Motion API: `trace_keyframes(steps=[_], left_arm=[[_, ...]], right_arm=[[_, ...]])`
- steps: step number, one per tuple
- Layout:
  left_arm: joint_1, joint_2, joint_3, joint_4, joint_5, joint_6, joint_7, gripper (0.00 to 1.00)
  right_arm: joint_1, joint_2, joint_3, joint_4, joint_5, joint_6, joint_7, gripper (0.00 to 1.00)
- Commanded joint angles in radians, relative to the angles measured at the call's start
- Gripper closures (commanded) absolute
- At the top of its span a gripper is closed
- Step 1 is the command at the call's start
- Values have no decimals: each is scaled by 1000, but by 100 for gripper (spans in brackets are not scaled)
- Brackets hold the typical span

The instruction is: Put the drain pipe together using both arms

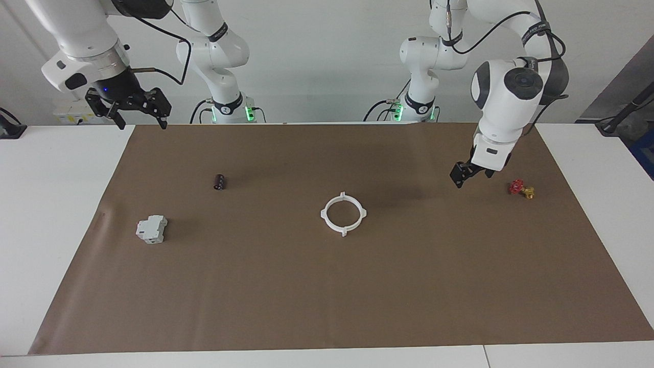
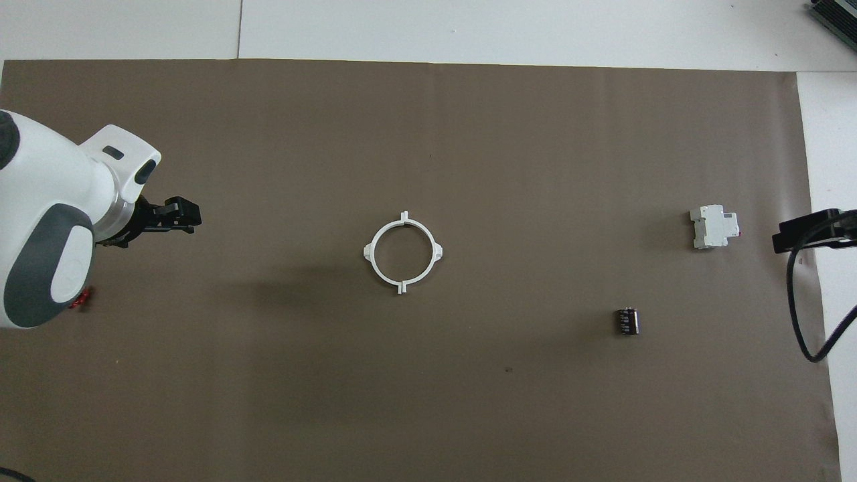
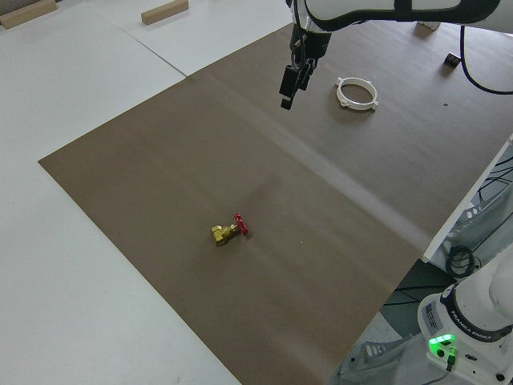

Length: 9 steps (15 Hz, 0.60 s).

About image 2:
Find brown paper mat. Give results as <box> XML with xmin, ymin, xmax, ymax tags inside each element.
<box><xmin>0</xmin><ymin>59</ymin><xmax>842</xmax><ymax>482</ymax></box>

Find white half ring pipe clamp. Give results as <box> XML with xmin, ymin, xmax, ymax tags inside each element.
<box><xmin>400</xmin><ymin>211</ymin><xmax>445</xmax><ymax>296</ymax></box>
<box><xmin>363</xmin><ymin>211</ymin><xmax>406</xmax><ymax>296</ymax></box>

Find dark ribbed device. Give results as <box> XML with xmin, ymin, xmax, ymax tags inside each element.
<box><xmin>807</xmin><ymin>0</ymin><xmax>857</xmax><ymax>42</ymax></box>

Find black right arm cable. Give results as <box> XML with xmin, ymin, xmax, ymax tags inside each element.
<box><xmin>787</xmin><ymin>221</ymin><xmax>857</xmax><ymax>364</ymax></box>

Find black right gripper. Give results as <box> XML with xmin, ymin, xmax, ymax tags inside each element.
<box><xmin>772</xmin><ymin>209</ymin><xmax>857</xmax><ymax>254</ymax></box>

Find white circuit breaker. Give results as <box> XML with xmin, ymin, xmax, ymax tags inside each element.
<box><xmin>690</xmin><ymin>204</ymin><xmax>741</xmax><ymax>250</ymax></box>

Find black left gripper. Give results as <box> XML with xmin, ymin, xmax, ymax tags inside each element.
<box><xmin>97</xmin><ymin>195</ymin><xmax>202</xmax><ymax>248</ymax></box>

